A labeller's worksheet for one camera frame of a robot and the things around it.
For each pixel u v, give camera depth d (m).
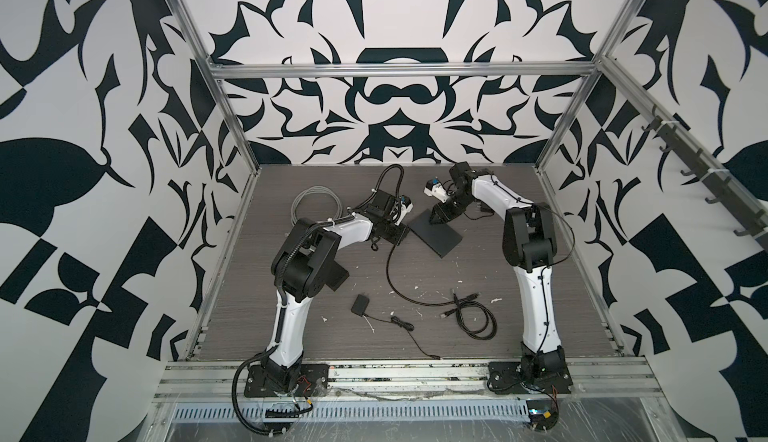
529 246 0.63
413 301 0.87
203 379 0.76
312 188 1.11
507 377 0.75
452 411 0.71
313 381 0.74
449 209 0.94
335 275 0.91
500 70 1.69
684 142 0.64
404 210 0.91
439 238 0.99
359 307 0.85
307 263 0.54
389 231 0.90
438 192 0.97
